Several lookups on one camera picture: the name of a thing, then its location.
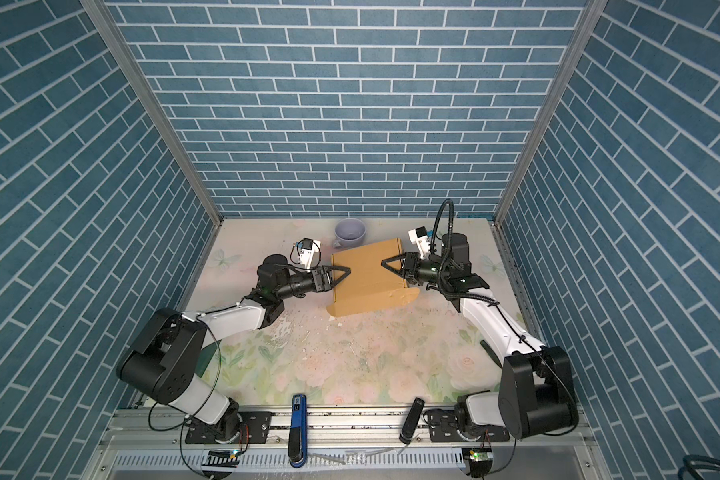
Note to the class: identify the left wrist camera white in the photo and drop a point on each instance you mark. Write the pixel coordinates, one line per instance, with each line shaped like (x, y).
(309, 253)

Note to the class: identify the right green controller board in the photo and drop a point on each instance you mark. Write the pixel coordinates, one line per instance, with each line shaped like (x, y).
(477, 455)

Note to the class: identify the left green controller board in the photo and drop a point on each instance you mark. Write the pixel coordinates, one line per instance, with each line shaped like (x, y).
(221, 459)

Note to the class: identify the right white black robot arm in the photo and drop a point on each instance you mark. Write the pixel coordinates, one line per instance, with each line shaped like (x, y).
(536, 395)

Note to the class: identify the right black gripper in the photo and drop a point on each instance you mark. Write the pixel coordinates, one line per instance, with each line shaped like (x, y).
(412, 267)

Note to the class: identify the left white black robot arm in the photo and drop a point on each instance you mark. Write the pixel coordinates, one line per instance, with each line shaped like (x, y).
(161, 362)

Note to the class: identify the black handheld device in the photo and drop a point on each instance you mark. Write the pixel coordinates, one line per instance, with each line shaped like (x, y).
(411, 421)

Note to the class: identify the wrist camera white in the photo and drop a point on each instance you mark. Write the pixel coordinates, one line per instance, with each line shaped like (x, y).
(309, 253)
(421, 238)

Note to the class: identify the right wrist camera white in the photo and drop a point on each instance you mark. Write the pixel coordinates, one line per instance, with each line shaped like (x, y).
(421, 238)

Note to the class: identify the white slotted cable duct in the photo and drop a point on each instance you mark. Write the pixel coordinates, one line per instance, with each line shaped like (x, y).
(276, 460)

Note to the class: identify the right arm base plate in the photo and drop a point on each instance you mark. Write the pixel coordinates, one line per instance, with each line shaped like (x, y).
(444, 426)

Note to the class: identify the blue black handheld tool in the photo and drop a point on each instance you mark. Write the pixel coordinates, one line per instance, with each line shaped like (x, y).
(297, 439)

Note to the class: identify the green controller board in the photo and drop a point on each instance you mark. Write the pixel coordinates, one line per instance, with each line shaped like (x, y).
(477, 455)
(221, 459)

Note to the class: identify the brown cardboard box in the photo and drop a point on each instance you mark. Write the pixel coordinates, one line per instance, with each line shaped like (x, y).
(369, 286)

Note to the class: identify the lavender ceramic cup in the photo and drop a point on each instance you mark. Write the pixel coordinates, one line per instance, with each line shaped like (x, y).
(349, 233)

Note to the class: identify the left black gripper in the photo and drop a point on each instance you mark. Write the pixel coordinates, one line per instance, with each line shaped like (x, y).
(318, 275)

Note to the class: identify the aluminium front rail frame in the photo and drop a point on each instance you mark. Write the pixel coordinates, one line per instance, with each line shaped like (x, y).
(573, 456)

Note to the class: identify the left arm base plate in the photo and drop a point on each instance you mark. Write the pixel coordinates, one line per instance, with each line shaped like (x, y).
(243, 428)

